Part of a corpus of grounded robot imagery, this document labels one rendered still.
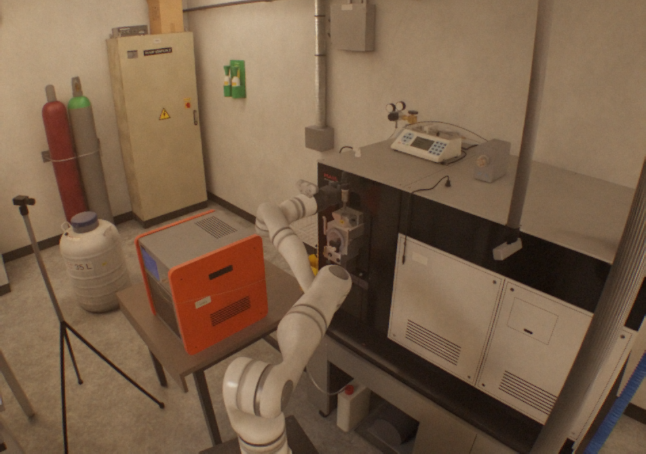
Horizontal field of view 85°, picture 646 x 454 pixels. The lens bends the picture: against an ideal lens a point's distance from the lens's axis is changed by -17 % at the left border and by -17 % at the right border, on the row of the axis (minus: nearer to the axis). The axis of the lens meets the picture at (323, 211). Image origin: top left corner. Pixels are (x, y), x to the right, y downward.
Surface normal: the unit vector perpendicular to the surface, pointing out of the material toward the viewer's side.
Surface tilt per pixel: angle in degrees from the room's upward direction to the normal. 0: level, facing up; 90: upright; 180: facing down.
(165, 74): 90
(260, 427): 24
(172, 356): 0
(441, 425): 90
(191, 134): 90
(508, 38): 90
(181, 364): 0
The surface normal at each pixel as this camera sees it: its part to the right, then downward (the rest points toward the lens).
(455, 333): -0.71, 0.29
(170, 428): 0.00, -0.91
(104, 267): 0.77, 0.27
